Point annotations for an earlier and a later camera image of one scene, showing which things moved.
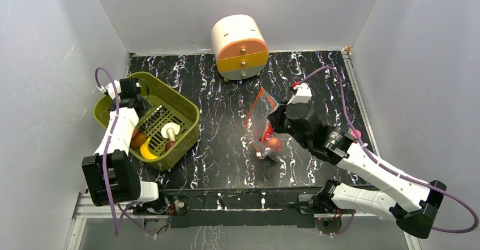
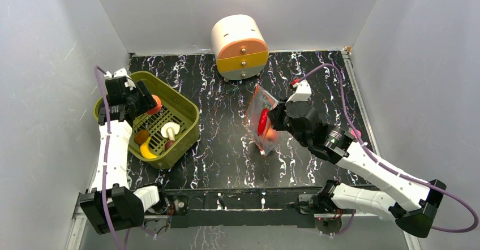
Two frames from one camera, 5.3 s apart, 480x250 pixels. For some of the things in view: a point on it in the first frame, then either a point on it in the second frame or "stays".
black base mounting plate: x=244 y=207 stays
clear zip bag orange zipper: x=258 y=128 stays
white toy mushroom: x=170 y=130 stays
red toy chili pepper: x=267 y=133 -> x=263 y=120
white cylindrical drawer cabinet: x=240 y=47 stays
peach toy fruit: x=275 y=143 -> x=271 y=135
